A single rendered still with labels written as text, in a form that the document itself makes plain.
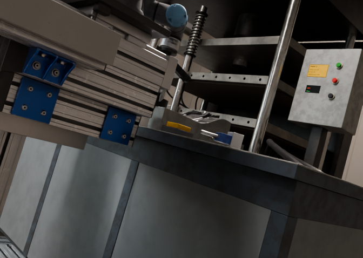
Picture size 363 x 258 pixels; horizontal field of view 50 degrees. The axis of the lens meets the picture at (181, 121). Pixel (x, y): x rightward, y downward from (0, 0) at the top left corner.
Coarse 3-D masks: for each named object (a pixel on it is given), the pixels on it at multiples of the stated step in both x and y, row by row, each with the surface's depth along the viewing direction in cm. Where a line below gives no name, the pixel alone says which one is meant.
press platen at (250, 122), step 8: (208, 112) 242; (232, 120) 227; (240, 120) 222; (248, 120) 218; (256, 120) 214; (272, 128) 218; (280, 128) 223; (280, 136) 224; (288, 136) 229; (296, 136) 235; (296, 144) 236; (304, 144) 242
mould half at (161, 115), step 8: (160, 112) 144; (168, 112) 144; (176, 112) 147; (184, 112) 182; (152, 120) 146; (160, 120) 143; (168, 120) 145; (176, 120) 148; (184, 120) 150; (192, 120) 153; (200, 120) 163; (208, 120) 162; (216, 120) 162; (224, 120) 165; (160, 128) 143; (192, 128) 154; (200, 128) 157; (208, 128) 159; (216, 128) 162; (224, 128) 166; (200, 136) 157; (208, 136) 160; (224, 144) 167
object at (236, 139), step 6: (204, 132) 120; (210, 132) 120; (216, 132) 123; (228, 132) 124; (234, 132) 120; (216, 138) 121; (222, 138) 119; (228, 138) 120; (234, 138) 120; (240, 138) 121; (228, 144) 120; (234, 144) 120; (240, 144) 121
